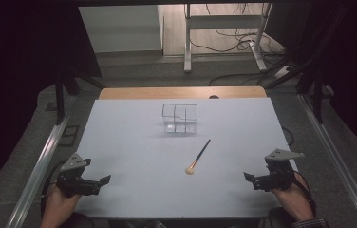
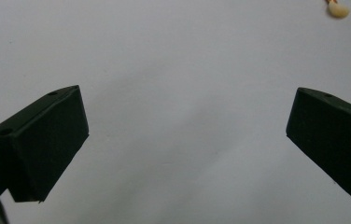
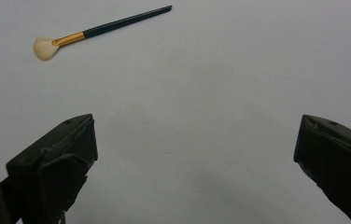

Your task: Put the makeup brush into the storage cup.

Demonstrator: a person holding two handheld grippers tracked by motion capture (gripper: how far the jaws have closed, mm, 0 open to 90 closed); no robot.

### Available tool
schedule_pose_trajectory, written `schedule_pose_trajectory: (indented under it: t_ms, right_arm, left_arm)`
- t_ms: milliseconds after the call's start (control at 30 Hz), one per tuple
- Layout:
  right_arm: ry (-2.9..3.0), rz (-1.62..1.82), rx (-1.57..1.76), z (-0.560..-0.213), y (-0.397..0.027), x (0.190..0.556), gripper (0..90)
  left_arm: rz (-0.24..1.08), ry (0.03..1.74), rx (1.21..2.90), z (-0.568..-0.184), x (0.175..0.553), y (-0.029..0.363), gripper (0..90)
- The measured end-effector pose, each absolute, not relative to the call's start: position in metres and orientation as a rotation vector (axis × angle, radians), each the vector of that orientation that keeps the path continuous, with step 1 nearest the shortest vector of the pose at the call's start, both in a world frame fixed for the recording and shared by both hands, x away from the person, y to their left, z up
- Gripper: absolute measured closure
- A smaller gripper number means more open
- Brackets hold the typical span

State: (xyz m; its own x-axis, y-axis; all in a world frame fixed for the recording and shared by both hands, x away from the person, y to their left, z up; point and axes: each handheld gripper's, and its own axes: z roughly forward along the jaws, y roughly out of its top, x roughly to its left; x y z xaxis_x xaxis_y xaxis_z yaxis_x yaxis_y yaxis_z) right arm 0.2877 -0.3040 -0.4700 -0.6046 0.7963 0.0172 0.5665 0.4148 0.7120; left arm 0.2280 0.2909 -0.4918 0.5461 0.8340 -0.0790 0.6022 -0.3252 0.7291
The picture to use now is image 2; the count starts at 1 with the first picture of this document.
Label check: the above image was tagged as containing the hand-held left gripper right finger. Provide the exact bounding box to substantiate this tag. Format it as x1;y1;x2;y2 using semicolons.
286;87;351;202

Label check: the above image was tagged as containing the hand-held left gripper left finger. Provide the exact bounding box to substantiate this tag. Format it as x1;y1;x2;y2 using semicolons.
0;84;90;203

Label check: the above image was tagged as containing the paintbrush with cream bristles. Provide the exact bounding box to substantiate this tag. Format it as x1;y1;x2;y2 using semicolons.
325;0;351;20

